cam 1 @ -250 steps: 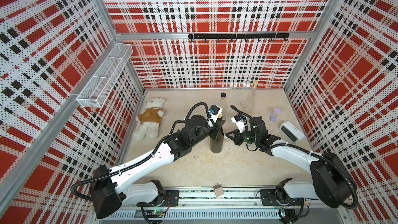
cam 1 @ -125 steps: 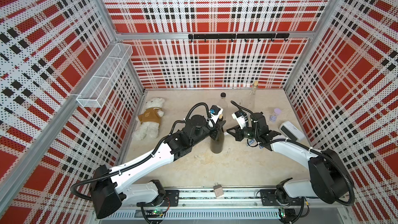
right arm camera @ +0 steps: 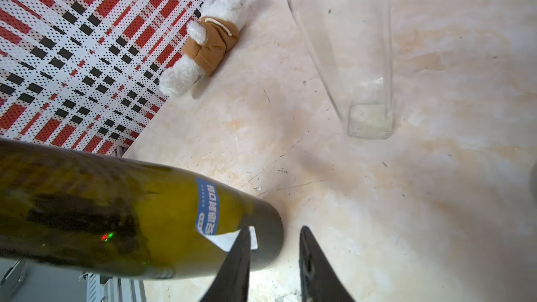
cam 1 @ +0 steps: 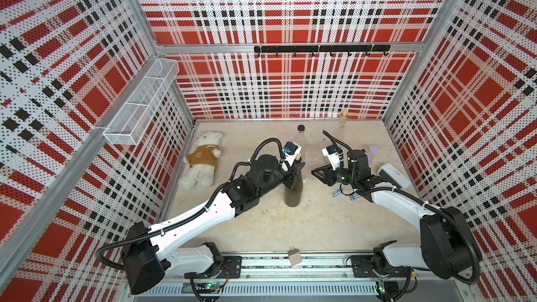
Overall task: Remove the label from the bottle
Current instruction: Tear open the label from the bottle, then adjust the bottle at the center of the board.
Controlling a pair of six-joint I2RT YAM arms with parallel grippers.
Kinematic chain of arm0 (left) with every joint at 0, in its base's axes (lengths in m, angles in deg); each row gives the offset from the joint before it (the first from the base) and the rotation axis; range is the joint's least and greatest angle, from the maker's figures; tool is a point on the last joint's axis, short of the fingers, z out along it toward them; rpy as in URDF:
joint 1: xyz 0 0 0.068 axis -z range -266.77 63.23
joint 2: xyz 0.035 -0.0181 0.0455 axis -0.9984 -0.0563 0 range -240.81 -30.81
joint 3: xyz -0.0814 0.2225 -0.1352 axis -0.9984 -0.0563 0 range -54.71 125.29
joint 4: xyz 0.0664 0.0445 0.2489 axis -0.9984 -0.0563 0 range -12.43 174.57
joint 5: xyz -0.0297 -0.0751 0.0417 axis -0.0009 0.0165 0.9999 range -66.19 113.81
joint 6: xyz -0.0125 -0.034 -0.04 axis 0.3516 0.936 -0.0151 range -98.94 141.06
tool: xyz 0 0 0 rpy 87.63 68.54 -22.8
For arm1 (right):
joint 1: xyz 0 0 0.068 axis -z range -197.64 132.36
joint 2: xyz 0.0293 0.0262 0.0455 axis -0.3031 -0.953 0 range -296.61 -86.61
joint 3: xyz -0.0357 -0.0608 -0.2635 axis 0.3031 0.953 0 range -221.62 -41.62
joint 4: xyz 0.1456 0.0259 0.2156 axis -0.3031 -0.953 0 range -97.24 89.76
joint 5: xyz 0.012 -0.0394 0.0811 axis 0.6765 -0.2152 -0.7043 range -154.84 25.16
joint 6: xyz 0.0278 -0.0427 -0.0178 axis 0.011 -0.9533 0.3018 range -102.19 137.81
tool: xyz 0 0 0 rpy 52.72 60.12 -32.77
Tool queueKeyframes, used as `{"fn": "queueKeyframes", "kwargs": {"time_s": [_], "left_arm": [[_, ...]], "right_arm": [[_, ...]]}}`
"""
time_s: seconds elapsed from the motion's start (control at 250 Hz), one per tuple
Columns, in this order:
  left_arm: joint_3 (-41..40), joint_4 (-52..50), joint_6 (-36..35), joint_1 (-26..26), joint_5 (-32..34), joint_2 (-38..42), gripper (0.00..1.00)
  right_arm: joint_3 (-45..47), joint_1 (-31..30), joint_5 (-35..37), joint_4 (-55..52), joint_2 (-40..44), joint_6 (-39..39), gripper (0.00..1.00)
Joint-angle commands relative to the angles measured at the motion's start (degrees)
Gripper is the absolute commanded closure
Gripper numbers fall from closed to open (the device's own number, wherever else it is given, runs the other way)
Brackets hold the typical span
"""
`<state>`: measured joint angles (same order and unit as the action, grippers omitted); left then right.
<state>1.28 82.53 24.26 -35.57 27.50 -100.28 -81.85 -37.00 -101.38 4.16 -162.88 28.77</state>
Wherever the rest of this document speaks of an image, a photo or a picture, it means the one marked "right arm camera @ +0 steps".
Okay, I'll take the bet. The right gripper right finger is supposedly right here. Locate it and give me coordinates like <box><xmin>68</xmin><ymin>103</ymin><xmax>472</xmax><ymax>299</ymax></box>
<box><xmin>299</xmin><ymin>226</ymin><xmax>354</xmax><ymax>302</ymax></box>

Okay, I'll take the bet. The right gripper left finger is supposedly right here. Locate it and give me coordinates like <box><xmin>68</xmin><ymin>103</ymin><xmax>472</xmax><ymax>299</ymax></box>
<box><xmin>201</xmin><ymin>227</ymin><xmax>251</xmax><ymax>302</ymax></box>

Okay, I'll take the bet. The blue white wine label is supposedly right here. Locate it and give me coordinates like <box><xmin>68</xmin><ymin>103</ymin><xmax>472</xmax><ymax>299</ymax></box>
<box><xmin>195</xmin><ymin>178</ymin><xmax>255</xmax><ymax>253</ymax></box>

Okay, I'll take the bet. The dark green wine bottle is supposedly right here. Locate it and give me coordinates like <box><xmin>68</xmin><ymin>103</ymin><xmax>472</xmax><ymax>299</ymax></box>
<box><xmin>1</xmin><ymin>139</ymin><xmax>284</xmax><ymax>280</ymax></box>

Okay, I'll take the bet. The small clear black-capped bottle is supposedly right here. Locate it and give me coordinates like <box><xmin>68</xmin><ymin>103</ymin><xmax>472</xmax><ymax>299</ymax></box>
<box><xmin>288</xmin><ymin>0</ymin><xmax>393</xmax><ymax>139</ymax></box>

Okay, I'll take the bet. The white teddy bear brown shirt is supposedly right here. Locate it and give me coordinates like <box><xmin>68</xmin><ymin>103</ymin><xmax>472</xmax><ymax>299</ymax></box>
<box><xmin>159</xmin><ymin>0</ymin><xmax>247</xmax><ymax>97</ymax></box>

